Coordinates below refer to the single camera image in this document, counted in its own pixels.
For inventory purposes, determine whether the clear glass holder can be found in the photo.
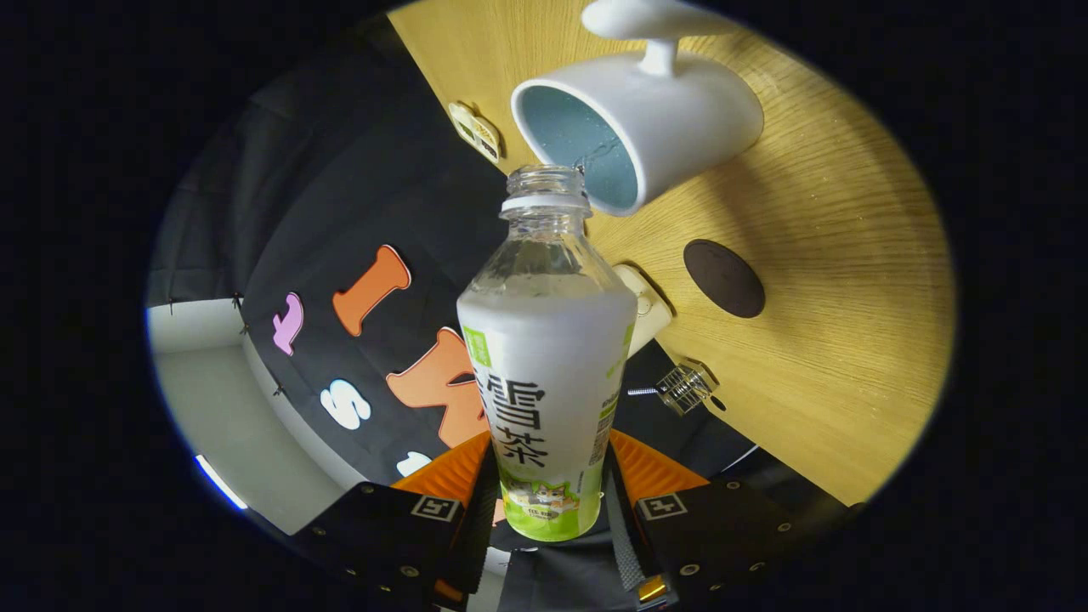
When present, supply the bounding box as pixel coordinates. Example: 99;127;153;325
654;360;721;417

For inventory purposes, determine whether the white green label juice bottle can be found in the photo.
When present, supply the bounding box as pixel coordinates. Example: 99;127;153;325
456;164;638;543

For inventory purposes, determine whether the white ceramic cup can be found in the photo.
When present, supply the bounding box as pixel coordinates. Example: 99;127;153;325
510;0;766;218

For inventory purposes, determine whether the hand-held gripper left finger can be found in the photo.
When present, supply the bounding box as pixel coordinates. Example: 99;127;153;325
293;431;502;609

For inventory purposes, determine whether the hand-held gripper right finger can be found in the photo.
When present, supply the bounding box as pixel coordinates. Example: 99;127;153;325
602;429;821;611

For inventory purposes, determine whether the white divided condiment dish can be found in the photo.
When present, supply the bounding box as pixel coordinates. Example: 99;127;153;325
448;101;504;165

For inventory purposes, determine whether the white toaster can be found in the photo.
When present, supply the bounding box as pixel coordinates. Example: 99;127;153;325
614;263;674;358

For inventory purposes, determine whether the dark round coaster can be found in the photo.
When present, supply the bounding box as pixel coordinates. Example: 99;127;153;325
683;239;766;320

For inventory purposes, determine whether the wooden table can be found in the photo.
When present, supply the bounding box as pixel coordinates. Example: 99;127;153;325
387;0;955;507

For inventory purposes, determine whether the ceiling light panel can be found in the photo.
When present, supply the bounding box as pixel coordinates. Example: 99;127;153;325
195;454;250;512

